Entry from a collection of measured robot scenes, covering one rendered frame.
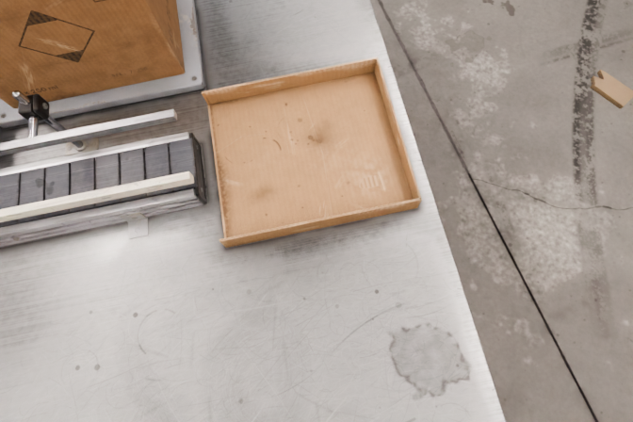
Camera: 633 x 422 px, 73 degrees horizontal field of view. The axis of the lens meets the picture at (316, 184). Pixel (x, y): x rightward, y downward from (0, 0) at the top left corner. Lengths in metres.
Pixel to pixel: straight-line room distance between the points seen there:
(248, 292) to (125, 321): 0.18
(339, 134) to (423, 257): 0.24
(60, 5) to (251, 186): 0.36
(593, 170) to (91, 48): 1.62
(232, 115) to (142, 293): 0.32
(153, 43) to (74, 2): 0.12
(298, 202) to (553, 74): 1.48
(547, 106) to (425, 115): 0.47
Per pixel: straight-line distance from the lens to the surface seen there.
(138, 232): 0.73
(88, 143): 0.83
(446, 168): 1.65
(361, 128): 0.72
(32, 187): 0.78
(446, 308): 0.66
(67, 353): 0.75
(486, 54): 1.95
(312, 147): 0.71
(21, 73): 0.83
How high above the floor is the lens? 1.47
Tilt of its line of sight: 69 degrees down
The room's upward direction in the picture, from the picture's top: 7 degrees counter-clockwise
